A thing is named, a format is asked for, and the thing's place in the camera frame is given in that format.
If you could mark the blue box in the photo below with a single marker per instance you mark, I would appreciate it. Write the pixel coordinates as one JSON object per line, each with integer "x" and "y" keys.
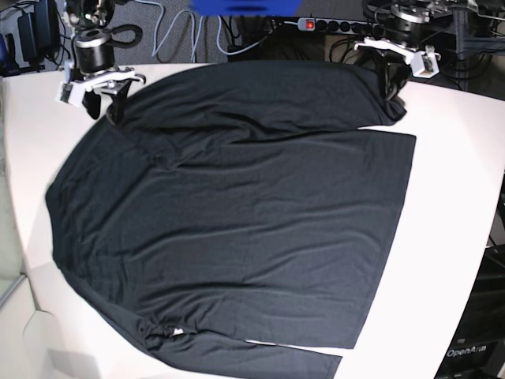
{"x": 284, "y": 8}

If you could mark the black long-sleeve T-shirt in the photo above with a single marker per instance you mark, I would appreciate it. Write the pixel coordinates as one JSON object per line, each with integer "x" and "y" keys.
{"x": 239, "y": 217}

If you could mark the white power strip red switch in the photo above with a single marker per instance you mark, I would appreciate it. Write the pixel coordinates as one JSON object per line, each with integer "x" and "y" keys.
{"x": 339, "y": 27}

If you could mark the black OpenArm base unit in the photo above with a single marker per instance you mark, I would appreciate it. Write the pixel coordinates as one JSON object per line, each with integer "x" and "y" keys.
{"x": 477, "y": 348}

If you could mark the black power brick on floor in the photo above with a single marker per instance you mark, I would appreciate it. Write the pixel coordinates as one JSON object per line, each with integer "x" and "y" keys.
{"x": 39, "y": 32}

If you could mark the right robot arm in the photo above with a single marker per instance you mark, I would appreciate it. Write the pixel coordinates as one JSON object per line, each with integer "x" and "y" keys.
{"x": 92, "y": 71}

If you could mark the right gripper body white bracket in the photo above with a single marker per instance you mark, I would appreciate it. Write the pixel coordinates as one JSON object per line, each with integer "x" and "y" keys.
{"x": 72, "y": 90}

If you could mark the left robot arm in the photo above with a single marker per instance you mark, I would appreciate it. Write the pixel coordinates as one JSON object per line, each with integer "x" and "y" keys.
{"x": 411, "y": 24}

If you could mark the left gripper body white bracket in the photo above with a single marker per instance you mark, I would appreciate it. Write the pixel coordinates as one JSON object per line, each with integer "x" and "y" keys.
{"x": 423, "y": 63}

